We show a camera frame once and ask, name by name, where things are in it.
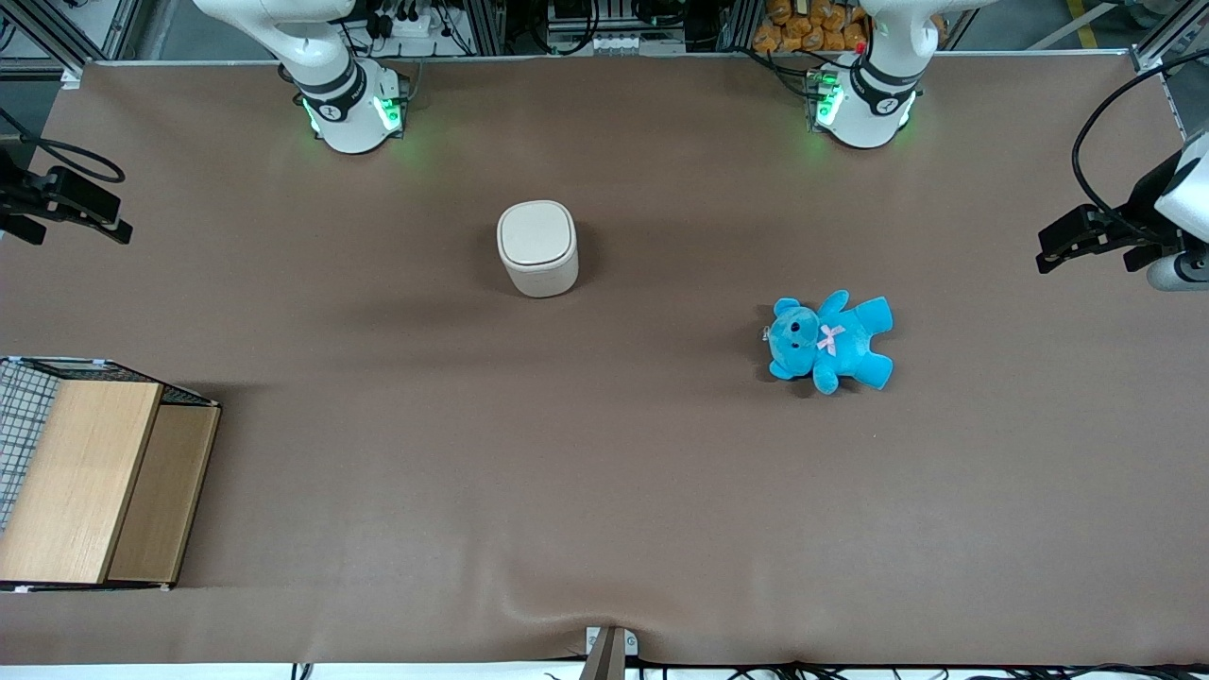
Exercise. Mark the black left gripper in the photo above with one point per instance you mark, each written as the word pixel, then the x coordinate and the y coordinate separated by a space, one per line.
pixel 1139 229

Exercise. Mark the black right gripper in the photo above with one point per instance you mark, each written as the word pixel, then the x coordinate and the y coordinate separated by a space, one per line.
pixel 21 200

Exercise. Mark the cream trash can lid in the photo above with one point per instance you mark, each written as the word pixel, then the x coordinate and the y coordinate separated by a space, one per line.
pixel 536 233

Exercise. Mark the cream trash can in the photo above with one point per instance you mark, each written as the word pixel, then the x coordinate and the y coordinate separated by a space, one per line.
pixel 540 279

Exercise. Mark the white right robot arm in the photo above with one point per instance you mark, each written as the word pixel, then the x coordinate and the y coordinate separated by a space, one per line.
pixel 349 113

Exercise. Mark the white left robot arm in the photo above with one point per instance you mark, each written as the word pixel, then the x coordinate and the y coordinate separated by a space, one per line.
pixel 874 104

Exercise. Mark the light wooden board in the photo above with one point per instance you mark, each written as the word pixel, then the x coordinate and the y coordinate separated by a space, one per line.
pixel 80 482

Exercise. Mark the blue teddy bear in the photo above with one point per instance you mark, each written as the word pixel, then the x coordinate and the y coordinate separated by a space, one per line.
pixel 841 340

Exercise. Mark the dark wooden board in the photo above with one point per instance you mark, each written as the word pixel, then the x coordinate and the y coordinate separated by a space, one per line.
pixel 156 501

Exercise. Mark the white power strip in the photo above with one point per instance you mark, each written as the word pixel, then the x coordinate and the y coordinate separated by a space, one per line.
pixel 416 24

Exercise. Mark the brown table cover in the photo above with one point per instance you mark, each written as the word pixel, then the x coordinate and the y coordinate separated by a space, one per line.
pixel 604 472

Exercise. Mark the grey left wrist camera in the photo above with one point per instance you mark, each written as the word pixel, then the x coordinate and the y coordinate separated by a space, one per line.
pixel 1181 272

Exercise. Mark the aluminium frame post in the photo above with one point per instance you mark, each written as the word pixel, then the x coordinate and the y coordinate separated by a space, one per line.
pixel 1166 38
pixel 52 38

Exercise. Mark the grey metal mount bracket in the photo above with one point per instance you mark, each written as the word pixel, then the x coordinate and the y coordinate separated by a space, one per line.
pixel 609 652

